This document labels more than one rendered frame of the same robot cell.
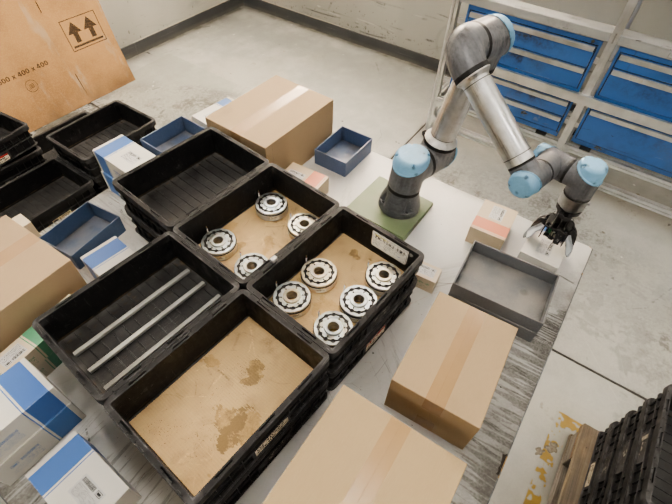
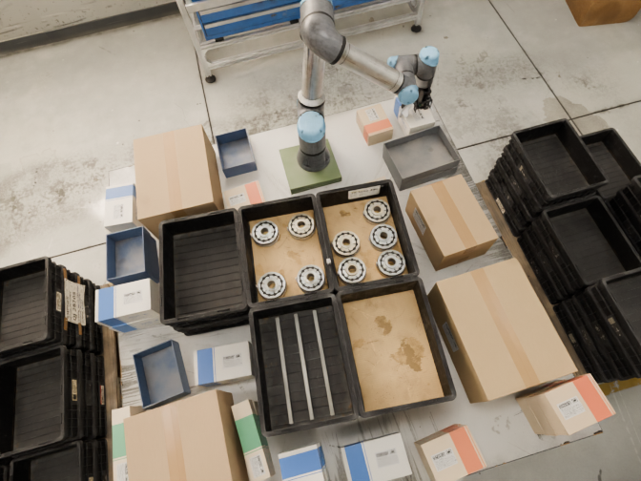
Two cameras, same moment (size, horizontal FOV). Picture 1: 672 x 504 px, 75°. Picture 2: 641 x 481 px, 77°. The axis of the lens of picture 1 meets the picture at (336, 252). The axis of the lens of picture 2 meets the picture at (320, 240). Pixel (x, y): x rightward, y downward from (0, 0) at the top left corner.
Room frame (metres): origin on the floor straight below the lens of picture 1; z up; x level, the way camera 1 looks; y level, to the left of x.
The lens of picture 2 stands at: (0.36, 0.51, 2.24)
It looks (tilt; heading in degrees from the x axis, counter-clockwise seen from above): 66 degrees down; 319
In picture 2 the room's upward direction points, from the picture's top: 8 degrees counter-clockwise
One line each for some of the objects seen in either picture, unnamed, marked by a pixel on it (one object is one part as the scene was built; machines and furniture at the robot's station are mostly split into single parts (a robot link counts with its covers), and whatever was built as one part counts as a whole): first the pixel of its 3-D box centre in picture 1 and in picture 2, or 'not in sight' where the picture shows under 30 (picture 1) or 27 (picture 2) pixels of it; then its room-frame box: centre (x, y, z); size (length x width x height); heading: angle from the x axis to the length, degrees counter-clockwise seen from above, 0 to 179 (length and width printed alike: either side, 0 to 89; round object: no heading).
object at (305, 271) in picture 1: (318, 272); (346, 242); (0.75, 0.05, 0.86); 0.10 x 0.10 x 0.01
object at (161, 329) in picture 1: (147, 317); (302, 363); (0.58, 0.47, 0.87); 0.40 x 0.30 x 0.11; 142
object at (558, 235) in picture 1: (560, 221); (421, 94); (0.94, -0.67, 0.92); 0.09 x 0.08 x 0.12; 148
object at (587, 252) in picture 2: not in sight; (573, 252); (0.01, -0.84, 0.31); 0.40 x 0.30 x 0.34; 147
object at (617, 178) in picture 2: not in sight; (596, 174); (0.13, -1.39, 0.26); 0.40 x 0.30 x 0.23; 147
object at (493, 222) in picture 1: (491, 226); (374, 124); (1.08, -0.54, 0.74); 0.16 x 0.12 x 0.07; 151
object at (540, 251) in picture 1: (543, 249); (413, 115); (0.96, -0.68, 0.76); 0.20 x 0.12 x 0.09; 147
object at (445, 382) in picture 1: (450, 366); (447, 222); (0.52, -0.31, 0.78); 0.30 x 0.22 x 0.16; 151
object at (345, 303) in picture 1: (358, 300); (383, 236); (0.66, -0.07, 0.86); 0.10 x 0.10 x 0.01
